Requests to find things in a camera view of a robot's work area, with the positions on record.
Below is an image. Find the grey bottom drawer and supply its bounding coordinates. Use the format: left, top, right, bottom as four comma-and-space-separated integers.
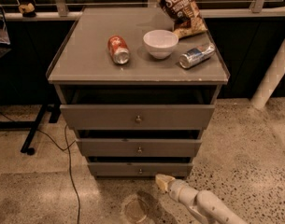
88, 162, 192, 177

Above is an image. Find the grey drawer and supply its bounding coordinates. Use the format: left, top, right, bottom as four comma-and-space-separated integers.
88, 162, 192, 177
77, 138, 201, 157
60, 105, 215, 130

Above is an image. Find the grey drawer cabinet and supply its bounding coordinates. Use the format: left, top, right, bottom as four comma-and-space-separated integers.
48, 7, 229, 165

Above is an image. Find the grey middle drawer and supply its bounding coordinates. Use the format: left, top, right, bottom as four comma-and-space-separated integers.
77, 138, 201, 157

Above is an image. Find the grey top drawer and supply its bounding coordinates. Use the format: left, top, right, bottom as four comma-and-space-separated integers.
60, 105, 215, 130

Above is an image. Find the round floor drain cover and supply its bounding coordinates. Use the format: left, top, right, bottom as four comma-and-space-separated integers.
121, 196, 149, 224

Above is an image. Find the silver blue can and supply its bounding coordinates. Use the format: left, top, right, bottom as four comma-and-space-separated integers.
178, 43, 216, 69

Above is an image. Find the white bowl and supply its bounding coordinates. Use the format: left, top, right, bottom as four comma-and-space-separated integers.
143, 30, 178, 59

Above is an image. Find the orange soda can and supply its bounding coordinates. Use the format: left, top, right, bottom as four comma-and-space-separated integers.
107, 35, 130, 64

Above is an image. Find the white diagonal pole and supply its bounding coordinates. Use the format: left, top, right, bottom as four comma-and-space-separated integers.
250, 38, 285, 109

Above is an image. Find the brown chip bag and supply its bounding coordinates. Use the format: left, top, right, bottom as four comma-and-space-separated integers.
157, 0, 207, 38

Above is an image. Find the small yellow figurine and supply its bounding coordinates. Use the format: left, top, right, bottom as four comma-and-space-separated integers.
19, 3, 36, 17

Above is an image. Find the black floor cable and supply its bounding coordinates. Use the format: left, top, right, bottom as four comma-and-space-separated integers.
0, 105, 82, 224

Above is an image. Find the black desk leg frame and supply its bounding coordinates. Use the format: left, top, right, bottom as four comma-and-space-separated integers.
0, 104, 61, 155

